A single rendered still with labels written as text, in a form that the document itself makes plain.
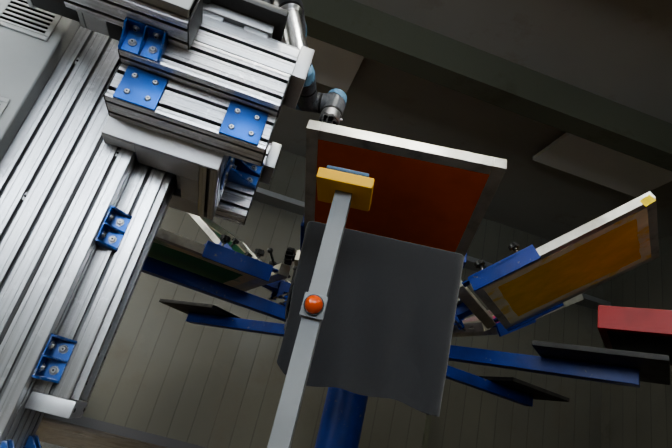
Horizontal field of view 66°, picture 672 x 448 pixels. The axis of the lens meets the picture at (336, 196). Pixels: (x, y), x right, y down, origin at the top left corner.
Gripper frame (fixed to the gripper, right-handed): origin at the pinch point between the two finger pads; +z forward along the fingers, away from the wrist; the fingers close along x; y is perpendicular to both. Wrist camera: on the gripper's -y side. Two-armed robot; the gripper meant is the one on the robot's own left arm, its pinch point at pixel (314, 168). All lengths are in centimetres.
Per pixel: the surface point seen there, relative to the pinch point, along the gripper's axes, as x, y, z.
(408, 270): 35, 8, 36
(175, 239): -52, -45, 13
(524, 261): 86, -49, -16
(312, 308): 15, 34, 65
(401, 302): 35, 6, 44
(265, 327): -26, -150, -5
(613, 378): 126, -65, 17
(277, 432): 14, 25, 87
